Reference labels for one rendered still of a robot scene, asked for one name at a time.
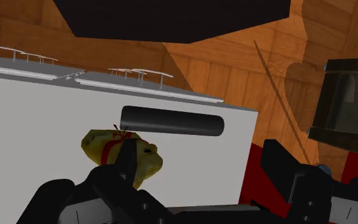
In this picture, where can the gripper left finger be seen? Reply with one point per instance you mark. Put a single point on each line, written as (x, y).
(110, 186)

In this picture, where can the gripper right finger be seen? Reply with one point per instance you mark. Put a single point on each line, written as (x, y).
(309, 192)

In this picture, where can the yellow figure with red ribbon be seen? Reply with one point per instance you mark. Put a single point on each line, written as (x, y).
(95, 145)

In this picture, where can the red rug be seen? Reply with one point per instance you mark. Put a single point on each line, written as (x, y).
(254, 183)

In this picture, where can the black cylinder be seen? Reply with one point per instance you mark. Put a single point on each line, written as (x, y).
(172, 121)

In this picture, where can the white chest of drawers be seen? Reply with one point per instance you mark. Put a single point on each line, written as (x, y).
(42, 124)

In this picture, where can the dark box with glass panes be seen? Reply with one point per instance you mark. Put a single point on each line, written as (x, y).
(346, 102)

